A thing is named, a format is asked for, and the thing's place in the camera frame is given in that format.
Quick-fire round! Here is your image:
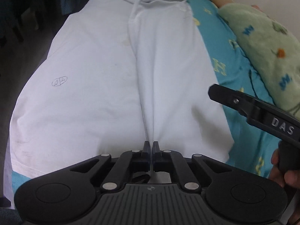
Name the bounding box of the person's right hand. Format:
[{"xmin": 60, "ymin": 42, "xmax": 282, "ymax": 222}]
[{"xmin": 269, "ymin": 149, "xmax": 300, "ymax": 225}]

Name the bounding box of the blue patterned bed sheet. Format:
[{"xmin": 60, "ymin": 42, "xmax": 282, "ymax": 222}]
[{"xmin": 10, "ymin": 0, "xmax": 285, "ymax": 189}]

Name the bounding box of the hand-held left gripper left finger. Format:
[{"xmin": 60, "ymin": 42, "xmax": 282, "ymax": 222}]
[{"xmin": 69, "ymin": 141, "xmax": 151, "ymax": 192}]

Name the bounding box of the green fleece blanket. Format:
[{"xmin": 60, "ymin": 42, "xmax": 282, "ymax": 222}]
[{"xmin": 219, "ymin": 3, "xmax": 300, "ymax": 118}]

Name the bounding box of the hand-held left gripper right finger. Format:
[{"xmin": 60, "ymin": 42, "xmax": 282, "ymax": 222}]
[{"xmin": 152, "ymin": 141, "xmax": 232, "ymax": 192}]

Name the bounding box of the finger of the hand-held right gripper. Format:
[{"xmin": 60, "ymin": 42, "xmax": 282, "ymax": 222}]
[{"xmin": 208, "ymin": 84, "xmax": 260, "ymax": 122}]

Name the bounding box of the white shirt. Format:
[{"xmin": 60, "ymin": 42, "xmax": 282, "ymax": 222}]
[{"xmin": 9, "ymin": 0, "xmax": 235, "ymax": 179}]

